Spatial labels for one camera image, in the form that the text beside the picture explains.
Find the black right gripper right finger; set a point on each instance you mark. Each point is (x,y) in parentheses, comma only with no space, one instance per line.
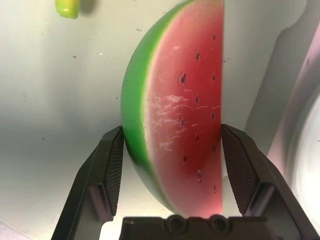
(255,180)

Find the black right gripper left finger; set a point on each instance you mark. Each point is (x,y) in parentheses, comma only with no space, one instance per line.
(100,180)

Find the toy watermelon slice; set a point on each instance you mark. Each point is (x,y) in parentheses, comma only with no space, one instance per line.
(180,100)

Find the yellow toy banana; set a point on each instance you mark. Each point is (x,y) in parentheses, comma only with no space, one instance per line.
(66,8)

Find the pink plate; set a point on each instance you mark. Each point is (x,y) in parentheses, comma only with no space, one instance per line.
(307,150)

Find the green silicone mat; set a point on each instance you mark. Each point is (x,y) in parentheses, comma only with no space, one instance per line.
(62,87)

